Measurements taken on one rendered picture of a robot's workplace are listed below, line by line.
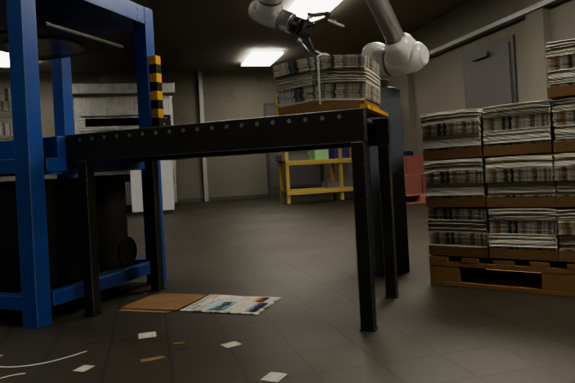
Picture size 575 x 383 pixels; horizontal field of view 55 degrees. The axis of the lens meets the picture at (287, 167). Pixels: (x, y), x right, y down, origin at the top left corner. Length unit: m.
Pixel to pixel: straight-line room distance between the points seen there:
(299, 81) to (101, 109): 7.99
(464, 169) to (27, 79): 1.94
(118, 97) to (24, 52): 7.59
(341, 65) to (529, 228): 1.09
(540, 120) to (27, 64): 2.16
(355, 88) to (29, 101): 1.33
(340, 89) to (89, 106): 8.15
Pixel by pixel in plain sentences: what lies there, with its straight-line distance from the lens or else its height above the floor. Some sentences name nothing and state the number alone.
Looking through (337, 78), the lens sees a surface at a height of 0.94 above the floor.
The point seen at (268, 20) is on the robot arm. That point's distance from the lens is 2.43.
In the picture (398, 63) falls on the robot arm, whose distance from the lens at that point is 2.99.
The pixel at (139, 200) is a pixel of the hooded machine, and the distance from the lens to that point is 8.93.
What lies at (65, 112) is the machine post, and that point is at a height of 1.01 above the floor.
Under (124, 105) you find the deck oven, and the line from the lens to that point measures 10.06.
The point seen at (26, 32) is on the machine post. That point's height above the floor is 1.22.
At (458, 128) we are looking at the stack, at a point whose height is 0.74.
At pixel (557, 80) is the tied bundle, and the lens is 2.57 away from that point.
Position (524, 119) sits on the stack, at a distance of 2.60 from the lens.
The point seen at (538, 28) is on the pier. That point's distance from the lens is 7.27.
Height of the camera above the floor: 0.59
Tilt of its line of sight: level
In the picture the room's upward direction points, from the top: 3 degrees counter-clockwise
